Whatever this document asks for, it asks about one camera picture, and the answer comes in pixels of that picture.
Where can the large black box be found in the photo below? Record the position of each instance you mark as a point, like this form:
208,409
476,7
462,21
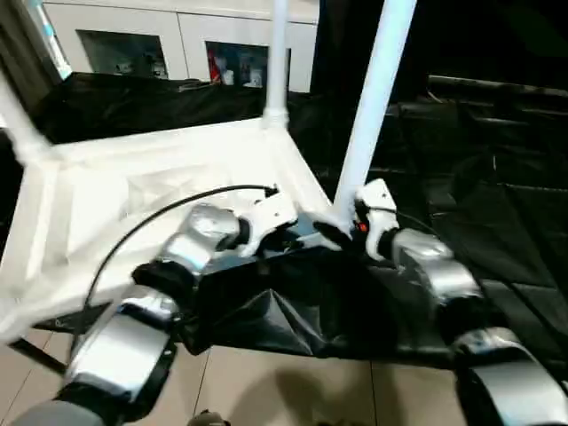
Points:
337,44

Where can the black metal frame leg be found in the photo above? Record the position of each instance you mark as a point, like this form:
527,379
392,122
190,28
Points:
40,357

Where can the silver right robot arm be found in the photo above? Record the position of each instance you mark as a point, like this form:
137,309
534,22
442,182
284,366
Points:
444,275

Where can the red package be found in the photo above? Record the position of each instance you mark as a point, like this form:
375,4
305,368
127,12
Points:
215,66

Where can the white plastic table leg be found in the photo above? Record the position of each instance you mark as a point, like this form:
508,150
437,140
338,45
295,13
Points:
277,66
22,133
373,111

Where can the grey curtain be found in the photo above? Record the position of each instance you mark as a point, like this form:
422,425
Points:
20,44

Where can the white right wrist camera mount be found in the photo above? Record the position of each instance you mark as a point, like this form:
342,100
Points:
377,195

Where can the white glass-door cabinet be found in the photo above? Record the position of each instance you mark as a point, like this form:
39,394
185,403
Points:
177,22

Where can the white plastic table top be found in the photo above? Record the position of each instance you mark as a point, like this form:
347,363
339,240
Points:
133,177

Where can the black work mat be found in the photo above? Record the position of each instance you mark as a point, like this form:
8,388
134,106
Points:
479,177

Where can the silver metal bar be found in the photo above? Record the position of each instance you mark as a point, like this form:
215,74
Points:
497,84

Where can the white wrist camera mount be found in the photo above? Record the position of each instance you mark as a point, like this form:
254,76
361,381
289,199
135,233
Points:
275,213
377,195

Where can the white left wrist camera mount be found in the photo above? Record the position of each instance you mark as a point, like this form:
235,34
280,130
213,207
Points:
275,213

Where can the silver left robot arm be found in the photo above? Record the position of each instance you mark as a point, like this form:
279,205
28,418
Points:
208,226

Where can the small white bottle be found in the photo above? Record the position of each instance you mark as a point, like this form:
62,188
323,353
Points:
229,77

